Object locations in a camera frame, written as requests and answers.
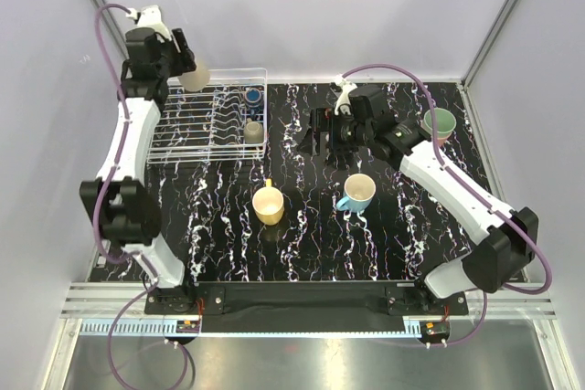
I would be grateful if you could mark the beige small mug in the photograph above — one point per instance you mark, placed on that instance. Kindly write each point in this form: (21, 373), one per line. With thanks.
(253, 132)

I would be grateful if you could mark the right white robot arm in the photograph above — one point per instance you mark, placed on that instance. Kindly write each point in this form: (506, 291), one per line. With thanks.
(504, 239)

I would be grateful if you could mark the left orange connector box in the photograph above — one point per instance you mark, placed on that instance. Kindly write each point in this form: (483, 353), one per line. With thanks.
(188, 326)

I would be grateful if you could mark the mint green cup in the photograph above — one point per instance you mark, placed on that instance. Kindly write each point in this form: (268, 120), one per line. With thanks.
(445, 121)

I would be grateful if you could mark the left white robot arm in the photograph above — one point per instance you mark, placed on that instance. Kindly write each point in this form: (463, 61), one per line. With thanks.
(126, 220)

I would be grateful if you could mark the yellow cup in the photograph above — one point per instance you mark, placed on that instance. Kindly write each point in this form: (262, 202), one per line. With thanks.
(268, 204)

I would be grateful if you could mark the orange connector box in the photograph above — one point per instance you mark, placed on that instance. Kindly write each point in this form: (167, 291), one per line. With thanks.
(437, 329)
(188, 326)

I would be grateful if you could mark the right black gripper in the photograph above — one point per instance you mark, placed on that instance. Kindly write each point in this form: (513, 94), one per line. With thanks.
(320, 120)

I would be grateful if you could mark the slotted cable duct rail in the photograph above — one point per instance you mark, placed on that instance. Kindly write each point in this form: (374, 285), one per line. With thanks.
(215, 327)

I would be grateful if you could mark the black marble pattern mat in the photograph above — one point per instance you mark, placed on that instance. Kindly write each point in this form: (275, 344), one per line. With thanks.
(210, 224)

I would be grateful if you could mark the right orange connector box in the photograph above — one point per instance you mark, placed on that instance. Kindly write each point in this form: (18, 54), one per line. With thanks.
(437, 329)

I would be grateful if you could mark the dark blue mug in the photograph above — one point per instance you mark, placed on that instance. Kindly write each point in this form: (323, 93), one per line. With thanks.
(254, 102)

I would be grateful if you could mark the white wire dish rack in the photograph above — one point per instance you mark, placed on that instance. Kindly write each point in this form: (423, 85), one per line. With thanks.
(208, 125)

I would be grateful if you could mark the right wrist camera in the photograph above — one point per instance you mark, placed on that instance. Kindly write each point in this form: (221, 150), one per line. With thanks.
(342, 104)

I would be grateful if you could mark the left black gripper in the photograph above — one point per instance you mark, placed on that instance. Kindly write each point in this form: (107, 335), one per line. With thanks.
(185, 59)

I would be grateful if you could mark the light blue cup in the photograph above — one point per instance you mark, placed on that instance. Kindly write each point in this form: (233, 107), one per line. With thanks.
(359, 189)

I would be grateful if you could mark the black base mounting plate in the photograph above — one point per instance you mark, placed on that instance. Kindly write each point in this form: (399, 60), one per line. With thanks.
(396, 298)

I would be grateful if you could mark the tan beige tall cup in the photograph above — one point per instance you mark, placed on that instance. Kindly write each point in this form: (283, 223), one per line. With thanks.
(196, 80)

